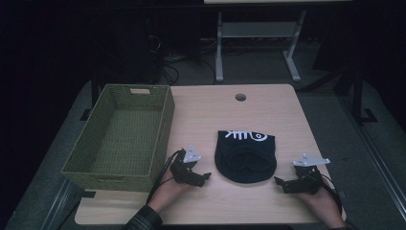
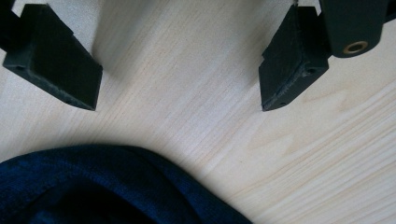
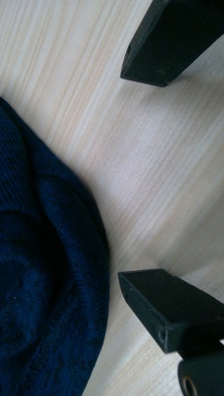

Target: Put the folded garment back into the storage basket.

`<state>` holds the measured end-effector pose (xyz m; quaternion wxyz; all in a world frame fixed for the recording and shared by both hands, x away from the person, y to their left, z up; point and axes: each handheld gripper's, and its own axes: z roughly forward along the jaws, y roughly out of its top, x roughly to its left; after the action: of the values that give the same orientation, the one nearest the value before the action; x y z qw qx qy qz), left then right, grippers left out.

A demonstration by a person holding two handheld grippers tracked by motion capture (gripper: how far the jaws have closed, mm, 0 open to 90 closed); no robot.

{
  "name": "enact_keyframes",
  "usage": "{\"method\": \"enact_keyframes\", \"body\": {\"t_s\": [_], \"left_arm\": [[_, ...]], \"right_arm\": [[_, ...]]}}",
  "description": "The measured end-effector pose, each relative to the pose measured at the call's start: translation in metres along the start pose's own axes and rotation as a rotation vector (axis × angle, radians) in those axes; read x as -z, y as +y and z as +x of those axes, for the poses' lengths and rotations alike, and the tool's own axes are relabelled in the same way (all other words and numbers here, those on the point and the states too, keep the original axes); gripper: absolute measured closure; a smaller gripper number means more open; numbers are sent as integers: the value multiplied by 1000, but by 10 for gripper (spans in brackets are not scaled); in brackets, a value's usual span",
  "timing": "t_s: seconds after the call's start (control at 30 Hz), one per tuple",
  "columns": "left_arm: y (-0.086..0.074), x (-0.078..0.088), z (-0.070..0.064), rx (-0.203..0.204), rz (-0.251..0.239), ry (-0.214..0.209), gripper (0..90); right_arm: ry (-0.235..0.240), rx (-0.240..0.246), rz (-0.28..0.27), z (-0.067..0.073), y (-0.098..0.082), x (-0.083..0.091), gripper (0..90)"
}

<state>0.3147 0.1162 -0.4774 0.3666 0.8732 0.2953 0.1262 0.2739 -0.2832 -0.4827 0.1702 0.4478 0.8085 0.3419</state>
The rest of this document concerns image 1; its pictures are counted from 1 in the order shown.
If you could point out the white metal stand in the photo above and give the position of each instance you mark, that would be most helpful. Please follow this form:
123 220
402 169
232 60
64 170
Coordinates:
257 30

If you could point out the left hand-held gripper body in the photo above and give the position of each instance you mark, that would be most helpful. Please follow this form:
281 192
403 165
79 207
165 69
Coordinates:
184 168

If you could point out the green woven basket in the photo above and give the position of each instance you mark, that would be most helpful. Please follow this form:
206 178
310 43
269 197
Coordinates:
127 134

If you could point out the grey metal floor rail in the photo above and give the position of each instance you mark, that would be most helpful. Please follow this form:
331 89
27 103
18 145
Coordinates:
376 153
60 204

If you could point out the black beanie with white print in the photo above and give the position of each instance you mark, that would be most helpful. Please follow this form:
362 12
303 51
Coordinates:
245 159

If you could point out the person's left hand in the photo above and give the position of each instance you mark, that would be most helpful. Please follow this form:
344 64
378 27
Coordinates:
166 193

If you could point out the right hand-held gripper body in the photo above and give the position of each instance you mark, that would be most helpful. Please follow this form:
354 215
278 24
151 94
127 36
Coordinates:
308 177

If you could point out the black stand with foot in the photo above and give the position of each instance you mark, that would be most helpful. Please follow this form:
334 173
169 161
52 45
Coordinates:
358 96

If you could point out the person's right hand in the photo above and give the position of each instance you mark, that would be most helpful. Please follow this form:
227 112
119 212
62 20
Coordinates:
322 201

